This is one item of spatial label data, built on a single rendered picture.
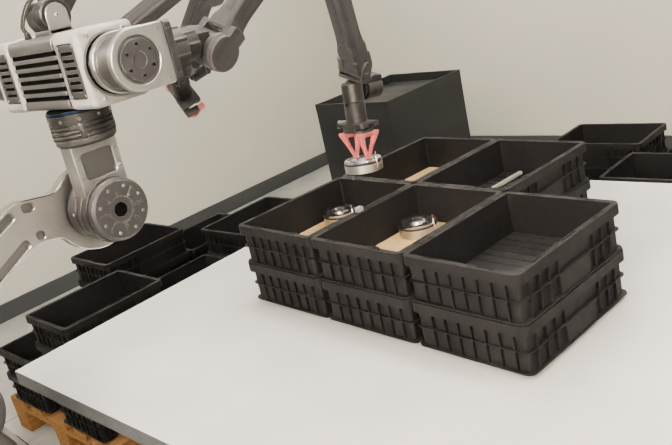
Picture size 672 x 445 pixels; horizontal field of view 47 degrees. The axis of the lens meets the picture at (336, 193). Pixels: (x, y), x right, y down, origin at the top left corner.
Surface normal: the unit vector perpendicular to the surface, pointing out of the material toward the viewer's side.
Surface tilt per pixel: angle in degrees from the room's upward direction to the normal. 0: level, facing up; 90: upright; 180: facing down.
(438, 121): 90
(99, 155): 90
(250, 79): 90
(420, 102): 90
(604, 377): 0
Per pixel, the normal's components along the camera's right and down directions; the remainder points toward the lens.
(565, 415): -0.21, -0.94
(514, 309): -0.71, 0.35
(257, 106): 0.73, 0.05
